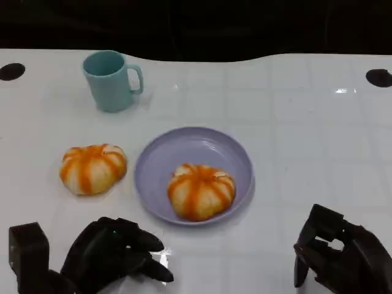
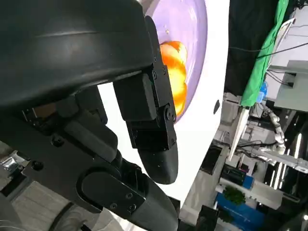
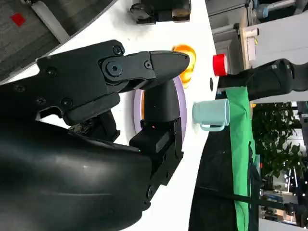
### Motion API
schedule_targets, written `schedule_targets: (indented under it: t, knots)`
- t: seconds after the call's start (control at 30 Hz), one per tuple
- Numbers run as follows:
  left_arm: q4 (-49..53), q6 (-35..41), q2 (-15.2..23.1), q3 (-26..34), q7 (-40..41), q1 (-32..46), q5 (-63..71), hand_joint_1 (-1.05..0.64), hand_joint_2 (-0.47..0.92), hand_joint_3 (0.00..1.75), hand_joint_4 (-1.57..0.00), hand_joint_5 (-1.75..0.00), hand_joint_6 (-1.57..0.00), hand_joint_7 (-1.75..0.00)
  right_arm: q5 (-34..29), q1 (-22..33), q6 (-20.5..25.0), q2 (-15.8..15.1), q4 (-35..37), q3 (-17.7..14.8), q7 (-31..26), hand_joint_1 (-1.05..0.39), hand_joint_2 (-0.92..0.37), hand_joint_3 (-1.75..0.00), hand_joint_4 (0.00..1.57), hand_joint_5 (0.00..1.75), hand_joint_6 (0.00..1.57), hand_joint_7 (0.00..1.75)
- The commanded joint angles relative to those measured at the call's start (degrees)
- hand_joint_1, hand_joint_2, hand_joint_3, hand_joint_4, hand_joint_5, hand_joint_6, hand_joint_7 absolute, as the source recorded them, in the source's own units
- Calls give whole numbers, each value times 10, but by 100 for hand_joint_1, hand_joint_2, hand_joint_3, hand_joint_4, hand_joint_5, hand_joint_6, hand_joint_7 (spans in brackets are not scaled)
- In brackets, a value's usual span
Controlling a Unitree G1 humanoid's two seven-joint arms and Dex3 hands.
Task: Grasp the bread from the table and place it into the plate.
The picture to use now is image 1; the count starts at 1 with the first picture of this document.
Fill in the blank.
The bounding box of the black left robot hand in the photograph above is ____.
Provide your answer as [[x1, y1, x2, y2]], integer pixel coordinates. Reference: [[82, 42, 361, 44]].
[[60, 216, 175, 294]]

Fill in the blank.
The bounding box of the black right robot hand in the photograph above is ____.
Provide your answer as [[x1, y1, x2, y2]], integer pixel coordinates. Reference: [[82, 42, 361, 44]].
[[293, 204, 392, 294]]

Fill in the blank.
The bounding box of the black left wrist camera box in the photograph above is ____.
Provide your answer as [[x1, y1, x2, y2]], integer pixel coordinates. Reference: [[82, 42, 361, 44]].
[[8, 222, 50, 278]]

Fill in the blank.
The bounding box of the pale green mug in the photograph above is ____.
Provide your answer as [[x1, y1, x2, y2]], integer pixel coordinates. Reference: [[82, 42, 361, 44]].
[[81, 50, 144, 113]]

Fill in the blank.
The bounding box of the orange and white bread roll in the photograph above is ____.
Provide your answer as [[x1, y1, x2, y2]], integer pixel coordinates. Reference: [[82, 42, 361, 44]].
[[59, 143, 128, 196], [167, 164, 236, 222]]

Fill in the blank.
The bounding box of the lilac plate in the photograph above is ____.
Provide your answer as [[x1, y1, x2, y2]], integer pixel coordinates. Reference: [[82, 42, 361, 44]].
[[134, 127, 255, 227]]

